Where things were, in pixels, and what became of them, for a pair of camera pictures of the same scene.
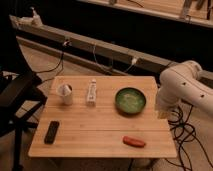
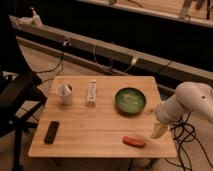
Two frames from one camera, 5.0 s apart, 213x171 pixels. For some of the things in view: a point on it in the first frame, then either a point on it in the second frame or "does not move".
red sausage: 132,141 does not move
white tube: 91,92 does not move
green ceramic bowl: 130,100 does not move
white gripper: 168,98 → 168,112
